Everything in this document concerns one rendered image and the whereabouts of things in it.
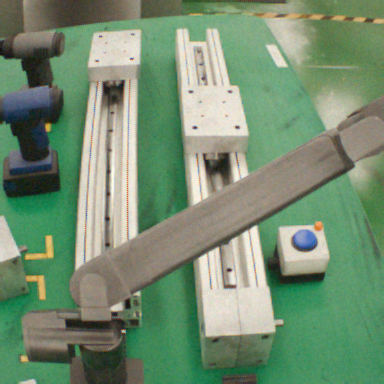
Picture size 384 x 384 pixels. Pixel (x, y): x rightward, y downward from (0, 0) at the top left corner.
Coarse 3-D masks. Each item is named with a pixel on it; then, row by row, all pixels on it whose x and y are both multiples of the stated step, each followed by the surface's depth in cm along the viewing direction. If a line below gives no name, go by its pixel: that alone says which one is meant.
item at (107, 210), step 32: (96, 96) 141; (128, 96) 141; (96, 128) 133; (128, 128) 133; (96, 160) 127; (128, 160) 126; (96, 192) 125; (128, 192) 120; (96, 224) 119; (128, 224) 114; (128, 320) 108
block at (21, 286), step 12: (0, 228) 111; (0, 240) 109; (12, 240) 109; (0, 252) 107; (12, 252) 107; (0, 264) 105; (12, 264) 107; (0, 276) 107; (12, 276) 108; (24, 276) 110; (0, 288) 109; (12, 288) 110; (24, 288) 112; (0, 300) 110
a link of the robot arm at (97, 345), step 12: (72, 324) 81; (84, 324) 81; (96, 324) 81; (108, 324) 81; (72, 336) 79; (84, 336) 79; (96, 336) 80; (108, 336) 80; (120, 336) 80; (72, 348) 79; (84, 348) 79; (96, 348) 79; (108, 348) 79; (120, 348) 81; (84, 360) 82; (96, 360) 80; (108, 360) 80; (120, 360) 82
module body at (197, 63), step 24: (192, 48) 163; (216, 48) 156; (192, 72) 148; (216, 72) 148; (192, 168) 125; (216, 168) 129; (240, 168) 125; (192, 192) 120; (240, 240) 115; (216, 264) 114; (240, 264) 114; (216, 288) 105
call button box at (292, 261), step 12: (288, 228) 118; (300, 228) 118; (312, 228) 118; (276, 240) 120; (288, 240) 116; (324, 240) 116; (276, 252) 120; (288, 252) 114; (300, 252) 114; (312, 252) 114; (324, 252) 114; (276, 264) 118; (288, 264) 113; (300, 264) 113; (312, 264) 114; (324, 264) 114; (288, 276) 115; (300, 276) 115; (312, 276) 116; (324, 276) 116
